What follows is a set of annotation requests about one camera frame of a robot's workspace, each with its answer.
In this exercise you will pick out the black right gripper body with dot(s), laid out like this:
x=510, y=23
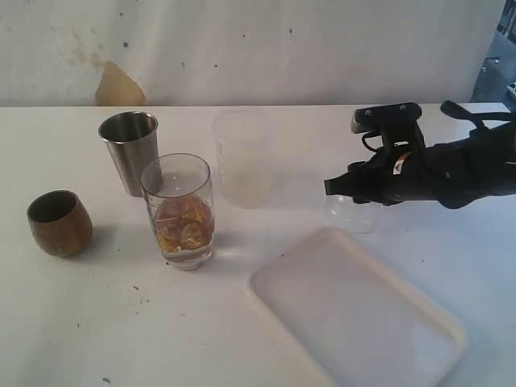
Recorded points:
x=398, y=170

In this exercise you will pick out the dark right gripper tip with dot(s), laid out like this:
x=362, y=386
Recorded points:
x=356, y=184

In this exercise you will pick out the clear dome strainer lid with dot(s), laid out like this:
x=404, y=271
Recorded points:
x=343, y=213

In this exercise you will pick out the gold coins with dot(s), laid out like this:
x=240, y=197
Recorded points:
x=183, y=224

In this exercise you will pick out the clear glass with amber liquid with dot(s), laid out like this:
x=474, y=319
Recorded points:
x=178, y=193

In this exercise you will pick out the stainless steel cup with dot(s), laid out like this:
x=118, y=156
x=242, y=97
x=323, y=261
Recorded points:
x=131, y=140

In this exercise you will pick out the brown wooden cup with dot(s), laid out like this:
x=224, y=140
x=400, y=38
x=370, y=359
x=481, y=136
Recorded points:
x=59, y=223

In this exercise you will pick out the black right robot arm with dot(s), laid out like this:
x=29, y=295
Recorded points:
x=453, y=174

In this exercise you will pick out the frosted plastic cup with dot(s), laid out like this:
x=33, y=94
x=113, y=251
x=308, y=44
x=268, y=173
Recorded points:
x=243, y=141

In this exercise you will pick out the white plastic tray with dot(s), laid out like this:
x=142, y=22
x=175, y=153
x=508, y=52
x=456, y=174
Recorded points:
x=359, y=321

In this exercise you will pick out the dark right wrist camera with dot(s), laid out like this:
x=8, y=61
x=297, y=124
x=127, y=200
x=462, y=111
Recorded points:
x=374, y=118

